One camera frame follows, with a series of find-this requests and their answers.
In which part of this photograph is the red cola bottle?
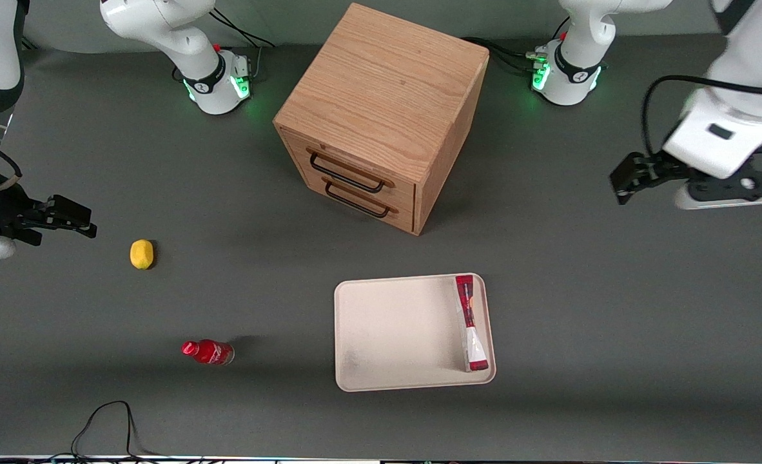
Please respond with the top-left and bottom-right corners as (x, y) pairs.
(181, 339), (235, 366)

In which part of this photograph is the yellow lemon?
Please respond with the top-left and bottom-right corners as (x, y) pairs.
(130, 239), (155, 270)

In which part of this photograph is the wooden drawer front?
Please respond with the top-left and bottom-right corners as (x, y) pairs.
(289, 160), (416, 235)
(280, 128), (418, 209)

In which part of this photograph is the thin black table cable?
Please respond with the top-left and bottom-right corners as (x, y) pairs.
(70, 400), (157, 460)

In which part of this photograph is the black base cable bundle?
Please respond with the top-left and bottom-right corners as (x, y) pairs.
(210, 8), (277, 65)
(461, 37), (549, 73)

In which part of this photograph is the wooden two-drawer cabinet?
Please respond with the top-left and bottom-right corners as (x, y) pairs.
(273, 3), (490, 237)

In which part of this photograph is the white rectangular tray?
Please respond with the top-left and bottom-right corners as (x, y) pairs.
(334, 273), (497, 392)

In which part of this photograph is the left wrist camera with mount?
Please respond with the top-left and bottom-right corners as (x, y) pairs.
(674, 147), (762, 211)

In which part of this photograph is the black metal drawer handle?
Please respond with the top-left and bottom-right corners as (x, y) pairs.
(306, 148), (396, 194)
(322, 177), (399, 220)

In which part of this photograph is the red cookie box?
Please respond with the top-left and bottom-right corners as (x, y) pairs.
(454, 275), (490, 372)

